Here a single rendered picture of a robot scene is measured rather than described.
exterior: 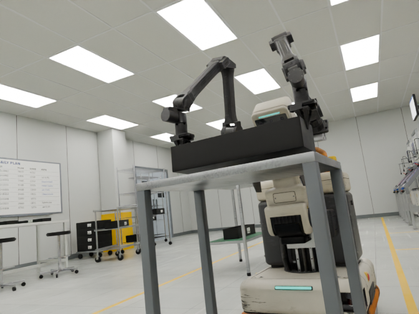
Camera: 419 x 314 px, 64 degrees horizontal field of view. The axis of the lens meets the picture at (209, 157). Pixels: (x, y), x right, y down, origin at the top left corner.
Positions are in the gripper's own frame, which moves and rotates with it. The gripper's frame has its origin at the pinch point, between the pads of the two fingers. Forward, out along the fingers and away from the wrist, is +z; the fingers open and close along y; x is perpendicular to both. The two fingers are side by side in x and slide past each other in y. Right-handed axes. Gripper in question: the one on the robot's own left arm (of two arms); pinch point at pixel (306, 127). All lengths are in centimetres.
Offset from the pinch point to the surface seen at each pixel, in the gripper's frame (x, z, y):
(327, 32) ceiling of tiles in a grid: 348, -217, -30
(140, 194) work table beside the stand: -25, 18, -61
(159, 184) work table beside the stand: -25, 15, -52
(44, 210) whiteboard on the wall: 295, -27, -616
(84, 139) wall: 409, -199, -627
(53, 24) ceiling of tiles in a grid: 96, -212, -287
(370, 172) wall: 948, -60, -59
